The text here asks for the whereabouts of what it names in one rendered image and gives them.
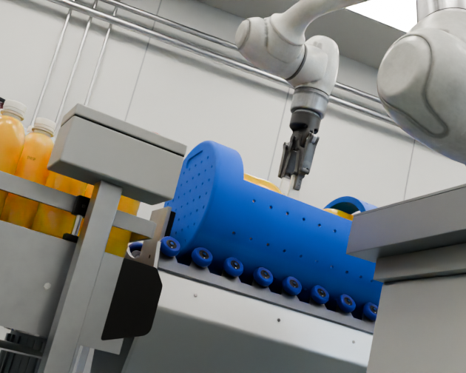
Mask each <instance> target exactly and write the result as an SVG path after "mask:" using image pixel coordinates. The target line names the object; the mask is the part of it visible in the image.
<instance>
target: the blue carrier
mask: <svg viewBox="0 0 466 373"><path fill-rule="evenodd" d="M253 201H254V202H253ZM167 206H170V207H171V208H172V211H173V212H175V213H176V214H175V219H174V222H173V225H172V230H171V233H170V237H172V238H174V239H175V240H177V241H178V243H179V244H180V252H179V253H178V255H176V256H175V257H176V260H177V262H178V263H181V264H184V265H187V266H189V265H190V263H191V261H192V252H193V251H194V249H196V248H197V247H203V248H205V249H207V250H209V251H210V252H211V254H212V257H213V260H212V263H211V264H210V265H209V266H207V267H208V269H209V271H210V273H212V274H215V275H219V276H221V274H222V272H223V262H224V261H225V260H226V259H227V258H230V257H232V258H236V259H238V260H239V261H240V262H241V263H242V265H243V273H242V274H241V275H240V276H238V277H239V279H240V282H241V283H245V284H248V285H250V286H251V284H252V281H253V279H254V276H253V274H254V271H255V269H256V268H258V267H264V268H266V269H268V270H269V271H270V272H271V273H272V275H273V282H272V283H271V285H269V286H268V287H269V289H270V291H271V292H273V293H276V294H279V295H280V293H281V291H282V287H283V280H284V279H285V278H286V277H288V276H292V277H294V278H296V279H298V281H299V282H300V284H301V286H302V290H301V292H300V293H299V294H298V295H297V297H298V299H299V301H302V302H305V303H308V302H309V298H310V296H311V295H310V291H311V289H312V288H313V287H314V286H316V285H318V286H321V287H323V288H324V289H325V290H326V291H327V292H328V294H329V300H328V302H327V303H325V307H326V309H328V310H331V311H333V312H336V307H337V298H338V297H339V296H340V295H342V294H346V295H349V296H350V297H351V298H352V299H353V300H354V302H355V304H356V308H355V310H354V311H353V312H351V314H352V316H353V317H354V318H356V319H359V320H362V313H363V310H362V308H363V306H364V305H365V304H366V303H369V302H370V303H374V304H375V305H376V306H378V307H379V299H380V295H381V291H382V285H383V283H382V282H379V281H376V280H374V271H375V266H376V263H373V262H370V261H367V260H363V259H361V258H357V257H354V256H351V255H347V254H346V250H347V246H348V239H349V235H350V231H351V224H352V221H350V220H348V219H345V218H342V217H340V216H338V215H335V214H332V213H330V212H326V211H325V210H323V209H338V210H341V211H343V212H346V213H348V214H353V213H355V212H358V211H360V212H364V211H368V210H370V209H376V208H378V207H377V206H374V205H372V204H369V203H367V202H364V201H361V200H360V199H357V198H354V197H351V196H342V197H340V198H337V199H335V200H333V201H332V202H330V203H329V204H328V205H326V206H325V207H324V208H323V209H319V208H317V207H315V206H312V205H309V204H306V203H303V202H302V201H298V200H295V199H293V198H290V197H288V196H285V195H282V194H280V193H278V192H274V191H272V190H270V189H266V188H264V187H262V186H258V185H256V184H253V183H251V182H248V181H245V180H244V169H243V160H242V158H241V156H240V153H239V152H238V151H237V150H235V149H232V148H230V147H227V146H224V145H222V144H219V143H217V142H215V141H203V142H201V143H199V144H198V145H197V146H196V147H194V148H193V149H192V151H191V152H190V153H189V154H188V155H187V156H186V158H185V159H184V161H183V165H182V168H181V171H180V176H179V179H178V184H177V187H176V190H175V195H174V198H173V199H172V200H170V201H166V202H165V203H164V206H163V207H167ZM270 207H271V209H270ZM286 213H287V214H286ZM318 225H319V226H318ZM233 232H234V233H233ZM249 238H251V239H249ZM267 243H268V245H266V244H267ZM346 271H347V272H346Z"/></svg>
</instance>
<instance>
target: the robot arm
mask: <svg viewBox="0 0 466 373"><path fill-rule="evenodd" d="M367 1H371V0H300V1H299V2H297V3H296V4H295V5H294V6H292V7H291V8H290V9H288V10H287V11H286V12H284V13H275V14H273V15H272V16H270V17H268V18H264V19H262V18H260V17H254V18H249V19H246V20H245V21H243V22H242V23H241V24H240V26H239V27H238V29H237V32H236V36H235V44H236V45H237V48H238V51H239V53H240V54H241V55H242V56H243V57H244V58H245V59H246V60H247V61H249V62H250V63H252V64H253V65H254V66H256V67H258V68H260V69H261V70H263V71H265V72H267V73H269V74H271V75H275V76H277V77H280V78H282V79H284V80H286V81H287V82H288V83H289V84H290V85H291V86H292V87H293V88H294V93H293V98H292V102H291V108H290V112H291V120H290V123H289V127H290V129H291V130H292V132H293V133H292V135H291V137H290V141H289V142H288V143H286V142H284V143H283V154H282V158H281V162H280V168H279V172H278V176H277V177H278V178H281V179H282V181H281V184H280V191H281V192H282V193H284V194H285V195H287V196H288V197H290V198H293V199H295V200H298V199H299V195H300V189H301V185H302V182H303V178H304V177H305V175H308V174H309V173H310V170H311V165H312V161H313V158H314V153H315V149H316V146H317V143H318V141H319V139H320V137H319V136H318V135H316V134H317V133H318V132H319V128H320V122H321V120H323V119H324V117H325V112H326V108H327V105H328V99H329V96H330V94H331V92H332V90H333V88H334V85H335V82H336V79H337V72H338V66H339V50H338V46H337V44H336V43H335V42H334V41H333V40H332V39H330V38H329V37H326V36H313V37H311V38H310V39H309V40H307V42H306V43H305V36H304V32H305V29H306V28H307V26H308V25H309V24H310V23H311V22H312V21H313V20H315V19H316V18H318V17H320V16H322V15H324V14H326V13H330V12H333V11H335V10H340V9H343V8H346V7H350V6H354V5H356V4H361V3H363V2H367ZM376 88H377V92H378V96H379V99H380V101H381V103H382V105H383V107H384V108H385V111H386V112H387V114H388V115H389V116H390V117H391V119H392V120H393V121H394V123H395V124H396V125H398V126H399V127H400V128H401V129H402V130H403V131H404V132H406V133H407V134H409V135H410V136H411V137H412V138H414V139H416V140H417V141H418V142H420V143H422V144H424V145H425V146H426V147H429V148H430V149H432V150H434V151H435V152H437V153H439V154H441V155H443V156H445V157H447V158H450V159H452V160H454V161H457V162H459V163H461V164H464V165H465V166H466V0H416V24H415V25H414V26H413V27H412V28H411V29H410V30H409V31H408V32H407V33H406V34H405V35H404V36H402V37H401V38H399V39H398V40H396V41H395V42H394V43H393V44H392V45H391V47H390V48H389V49H388V51H387V53H386V54H385V56H384V58H383V60H382V62H381V64H380V67H379V71H378V75H377V81H376ZM295 151H296V152H295Z"/></svg>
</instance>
